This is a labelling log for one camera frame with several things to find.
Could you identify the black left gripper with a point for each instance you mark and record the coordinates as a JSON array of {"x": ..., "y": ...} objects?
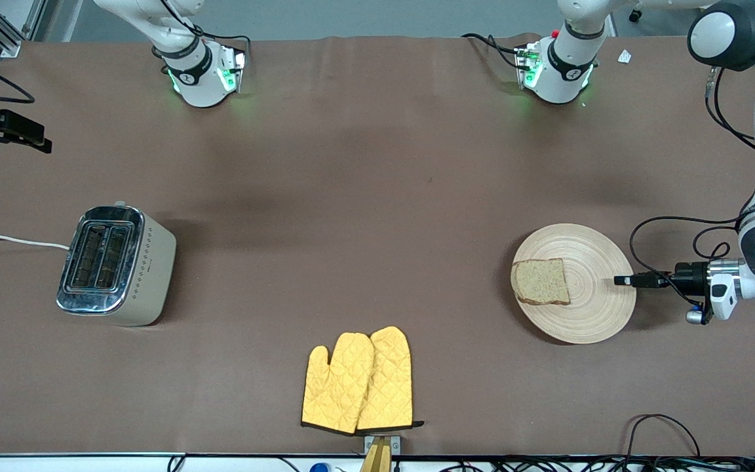
[{"x": 687, "y": 277}]

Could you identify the round wooden plate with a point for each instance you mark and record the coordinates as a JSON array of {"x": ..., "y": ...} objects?
[{"x": 597, "y": 301}]

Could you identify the brown bread slice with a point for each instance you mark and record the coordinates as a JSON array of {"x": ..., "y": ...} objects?
[{"x": 541, "y": 282}]

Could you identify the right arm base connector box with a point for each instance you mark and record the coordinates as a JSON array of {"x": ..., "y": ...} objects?
[{"x": 232, "y": 69}]

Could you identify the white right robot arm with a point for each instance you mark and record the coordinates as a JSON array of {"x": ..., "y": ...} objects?
[{"x": 197, "y": 82}]

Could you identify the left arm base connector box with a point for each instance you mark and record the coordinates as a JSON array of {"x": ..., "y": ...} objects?
[{"x": 528, "y": 65}]

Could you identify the beige and chrome toaster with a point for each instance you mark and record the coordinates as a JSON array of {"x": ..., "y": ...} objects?
[{"x": 128, "y": 275}]

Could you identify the small white paper scrap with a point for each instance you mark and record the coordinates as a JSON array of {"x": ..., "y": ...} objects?
[{"x": 624, "y": 56}]

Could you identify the black caster wheel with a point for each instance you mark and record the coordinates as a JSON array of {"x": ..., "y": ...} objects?
[{"x": 635, "y": 14}]

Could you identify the yellow quilted oven mitt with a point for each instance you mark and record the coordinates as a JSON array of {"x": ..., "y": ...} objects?
[
  {"x": 335, "y": 387},
  {"x": 390, "y": 380}
]

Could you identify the small blue cap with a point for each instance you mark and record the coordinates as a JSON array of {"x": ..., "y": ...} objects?
[{"x": 319, "y": 468}]

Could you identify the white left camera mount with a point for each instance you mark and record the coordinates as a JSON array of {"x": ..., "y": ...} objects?
[{"x": 723, "y": 298}]

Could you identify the small metal bracket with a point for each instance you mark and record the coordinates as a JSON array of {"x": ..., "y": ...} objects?
[{"x": 396, "y": 446}]

